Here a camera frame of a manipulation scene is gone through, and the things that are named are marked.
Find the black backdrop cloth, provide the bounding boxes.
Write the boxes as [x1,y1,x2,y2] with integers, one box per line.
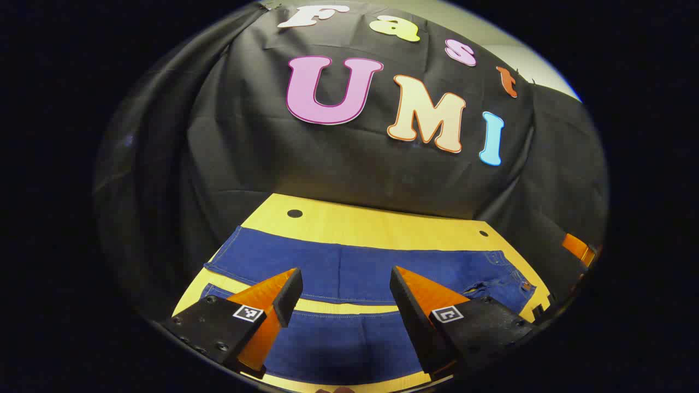
[93,0,609,323]

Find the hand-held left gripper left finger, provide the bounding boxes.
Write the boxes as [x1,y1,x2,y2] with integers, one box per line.
[160,267,304,380]

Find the blue jeans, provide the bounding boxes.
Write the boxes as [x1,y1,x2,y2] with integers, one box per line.
[199,225,538,385]

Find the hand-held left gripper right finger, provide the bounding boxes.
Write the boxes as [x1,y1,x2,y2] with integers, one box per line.
[389,266,538,377]

